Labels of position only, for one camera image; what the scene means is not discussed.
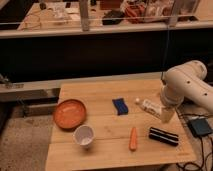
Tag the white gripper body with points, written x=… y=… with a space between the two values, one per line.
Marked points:
x=167 y=114

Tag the small white bottle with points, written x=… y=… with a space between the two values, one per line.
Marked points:
x=150 y=107

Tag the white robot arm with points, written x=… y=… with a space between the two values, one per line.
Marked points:
x=187 y=81

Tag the orange ceramic bowl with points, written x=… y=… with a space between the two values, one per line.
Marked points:
x=69 y=114

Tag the black white striped block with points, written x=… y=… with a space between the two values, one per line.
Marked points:
x=163 y=136

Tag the black power box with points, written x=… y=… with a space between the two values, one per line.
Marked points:
x=199 y=127

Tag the orange carrot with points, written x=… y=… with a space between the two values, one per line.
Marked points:
x=133 y=139

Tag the blue folded cloth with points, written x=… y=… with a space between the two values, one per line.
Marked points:
x=120 y=106

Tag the white paper cup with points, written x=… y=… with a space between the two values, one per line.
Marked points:
x=84 y=136

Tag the red cloth on shelf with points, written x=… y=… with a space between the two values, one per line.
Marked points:
x=134 y=13

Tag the black bag on shelf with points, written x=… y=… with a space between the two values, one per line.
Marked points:
x=112 y=17

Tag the metal table clamp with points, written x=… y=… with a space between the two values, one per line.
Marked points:
x=8 y=84

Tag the metal shelf post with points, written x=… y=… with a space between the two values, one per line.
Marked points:
x=84 y=15

